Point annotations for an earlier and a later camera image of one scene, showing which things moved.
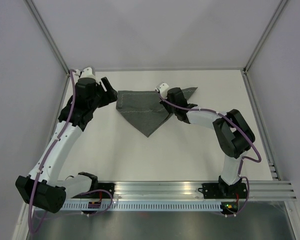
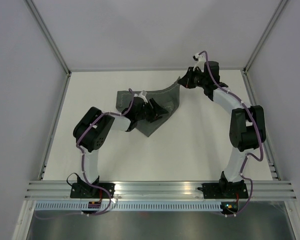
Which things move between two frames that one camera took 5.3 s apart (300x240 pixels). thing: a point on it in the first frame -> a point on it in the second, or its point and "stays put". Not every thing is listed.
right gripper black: (164, 104) -> (186, 81)
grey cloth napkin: (145, 109) stays put
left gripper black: (111, 95) -> (155, 112)
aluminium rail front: (183, 191) stays put
